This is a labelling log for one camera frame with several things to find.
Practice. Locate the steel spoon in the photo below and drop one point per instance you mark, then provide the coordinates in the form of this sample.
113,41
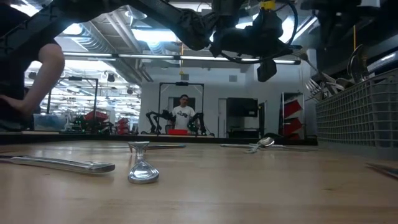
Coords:
265,142
357,67

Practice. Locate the red tray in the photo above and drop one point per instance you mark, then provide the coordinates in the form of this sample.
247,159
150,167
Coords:
178,132

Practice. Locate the clear storage bin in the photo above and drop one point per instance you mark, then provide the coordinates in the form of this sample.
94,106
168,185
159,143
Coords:
49,123

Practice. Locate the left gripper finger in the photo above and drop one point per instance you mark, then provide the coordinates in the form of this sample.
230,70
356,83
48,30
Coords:
290,53

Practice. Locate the red shelf rack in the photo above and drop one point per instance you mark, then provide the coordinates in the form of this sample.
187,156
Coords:
292,109

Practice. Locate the person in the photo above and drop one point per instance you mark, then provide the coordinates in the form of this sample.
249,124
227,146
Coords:
46,71
183,116

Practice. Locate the grey mesh cutlery caddy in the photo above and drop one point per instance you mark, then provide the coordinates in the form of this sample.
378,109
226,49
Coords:
357,124

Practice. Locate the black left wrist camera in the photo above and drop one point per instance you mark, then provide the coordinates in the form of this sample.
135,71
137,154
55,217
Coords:
266,70

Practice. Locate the black background robot arm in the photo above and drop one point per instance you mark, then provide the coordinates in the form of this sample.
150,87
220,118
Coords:
152,119
199,119

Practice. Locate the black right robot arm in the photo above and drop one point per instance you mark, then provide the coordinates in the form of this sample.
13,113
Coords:
329,6

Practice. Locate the steel table knife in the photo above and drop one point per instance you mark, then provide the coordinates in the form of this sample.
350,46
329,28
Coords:
164,146
385,170
236,145

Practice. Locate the black monitor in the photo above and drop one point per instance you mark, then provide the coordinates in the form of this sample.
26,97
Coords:
242,107

